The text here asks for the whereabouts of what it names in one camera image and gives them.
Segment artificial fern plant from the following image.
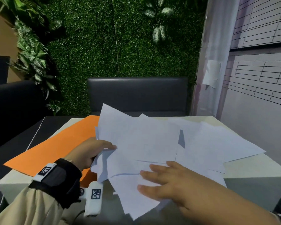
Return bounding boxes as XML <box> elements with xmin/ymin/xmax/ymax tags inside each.
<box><xmin>0</xmin><ymin>0</ymin><xmax>64</xmax><ymax>113</ymax></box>

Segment thin white cable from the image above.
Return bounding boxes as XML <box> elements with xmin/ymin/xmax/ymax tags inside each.
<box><xmin>0</xmin><ymin>116</ymin><xmax>47</xmax><ymax>223</ymax></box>

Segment person's left forearm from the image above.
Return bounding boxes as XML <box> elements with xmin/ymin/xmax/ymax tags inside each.
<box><xmin>0</xmin><ymin>158</ymin><xmax>82</xmax><ymax>225</ymax></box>

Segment black leather sofa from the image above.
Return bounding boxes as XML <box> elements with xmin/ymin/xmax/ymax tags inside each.
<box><xmin>0</xmin><ymin>80</ymin><xmax>68</xmax><ymax>216</ymax></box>

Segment artificial green hedge panel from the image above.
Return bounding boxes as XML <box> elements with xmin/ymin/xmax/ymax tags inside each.
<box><xmin>46</xmin><ymin>0</ymin><xmax>208</xmax><ymax>116</ymax></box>

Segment hanging striped fern leaves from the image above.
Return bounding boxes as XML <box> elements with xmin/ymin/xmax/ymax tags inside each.
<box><xmin>143</xmin><ymin>0</ymin><xmax>174</xmax><ymax>44</ymax></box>

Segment white sheer curtain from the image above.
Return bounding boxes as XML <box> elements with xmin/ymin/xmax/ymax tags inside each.
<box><xmin>192</xmin><ymin>0</ymin><xmax>241</xmax><ymax>118</ymax></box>

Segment black leather bench backrest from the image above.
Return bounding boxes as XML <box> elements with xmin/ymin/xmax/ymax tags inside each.
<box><xmin>87</xmin><ymin>77</ymin><xmax>189</xmax><ymax>117</ymax></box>

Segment black sofa backrest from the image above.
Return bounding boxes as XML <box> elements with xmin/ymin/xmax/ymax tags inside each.
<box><xmin>0</xmin><ymin>55</ymin><xmax>11</xmax><ymax>87</ymax></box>

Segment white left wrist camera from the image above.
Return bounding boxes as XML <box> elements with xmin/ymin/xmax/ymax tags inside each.
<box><xmin>79</xmin><ymin>181</ymin><xmax>104</xmax><ymax>218</ymax></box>

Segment thin black camera cable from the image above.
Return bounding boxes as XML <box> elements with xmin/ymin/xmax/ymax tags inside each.
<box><xmin>74</xmin><ymin>209</ymin><xmax>86</xmax><ymax>223</ymax></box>

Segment white sheets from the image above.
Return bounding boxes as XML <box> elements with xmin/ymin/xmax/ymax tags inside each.
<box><xmin>140</xmin><ymin>113</ymin><xmax>267</xmax><ymax>188</ymax></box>

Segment white paper note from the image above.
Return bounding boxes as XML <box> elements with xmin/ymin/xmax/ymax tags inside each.
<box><xmin>202</xmin><ymin>60</ymin><xmax>222</xmax><ymax>89</ymax></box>

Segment person's right hand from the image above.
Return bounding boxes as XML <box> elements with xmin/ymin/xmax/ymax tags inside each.
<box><xmin>137</xmin><ymin>161</ymin><xmax>228</xmax><ymax>223</ymax></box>

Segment gathered white paper bundle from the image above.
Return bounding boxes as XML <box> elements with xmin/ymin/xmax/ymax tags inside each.
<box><xmin>91</xmin><ymin>103</ymin><xmax>181</xmax><ymax>221</ymax></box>

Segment person's right forearm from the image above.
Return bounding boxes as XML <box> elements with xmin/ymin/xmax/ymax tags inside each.
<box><xmin>190</xmin><ymin>185</ymin><xmax>281</xmax><ymax>225</ymax></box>

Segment orange folder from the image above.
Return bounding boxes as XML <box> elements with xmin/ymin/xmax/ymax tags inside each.
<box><xmin>3</xmin><ymin>115</ymin><xmax>100</xmax><ymax>188</ymax></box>

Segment person's left hand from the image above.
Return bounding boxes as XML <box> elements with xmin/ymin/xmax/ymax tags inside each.
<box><xmin>71</xmin><ymin>137</ymin><xmax>117</xmax><ymax>172</ymax></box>

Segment black left wrist strap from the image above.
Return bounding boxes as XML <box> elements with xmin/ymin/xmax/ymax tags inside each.
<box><xmin>28</xmin><ymin>158</ymin><xmax>82</xmax><ymax>209</ymax></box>

